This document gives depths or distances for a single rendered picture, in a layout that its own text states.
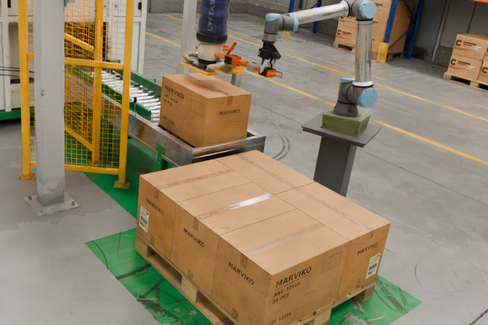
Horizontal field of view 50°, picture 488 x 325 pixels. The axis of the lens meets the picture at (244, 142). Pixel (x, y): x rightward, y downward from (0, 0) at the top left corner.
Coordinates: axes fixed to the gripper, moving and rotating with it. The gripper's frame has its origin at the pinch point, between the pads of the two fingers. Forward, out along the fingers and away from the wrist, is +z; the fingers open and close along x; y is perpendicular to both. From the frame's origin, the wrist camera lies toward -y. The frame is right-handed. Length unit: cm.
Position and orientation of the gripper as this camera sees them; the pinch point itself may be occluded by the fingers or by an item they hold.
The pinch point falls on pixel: (266, 71)
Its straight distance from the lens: 346.1
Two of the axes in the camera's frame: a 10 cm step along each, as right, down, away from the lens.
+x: -7.5, 1.5, -6.5
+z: -1.3, 9.2, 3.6
